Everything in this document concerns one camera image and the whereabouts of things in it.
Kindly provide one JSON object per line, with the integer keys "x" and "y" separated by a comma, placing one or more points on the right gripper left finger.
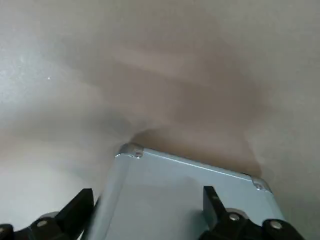
{"x": 75, "y": 212}

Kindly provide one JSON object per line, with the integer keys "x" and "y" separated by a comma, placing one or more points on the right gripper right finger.
{"x": 215, "y": 212}

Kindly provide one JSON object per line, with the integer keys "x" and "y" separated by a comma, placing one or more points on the aluminium first-aid case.
{"x": 162, "y": 187}

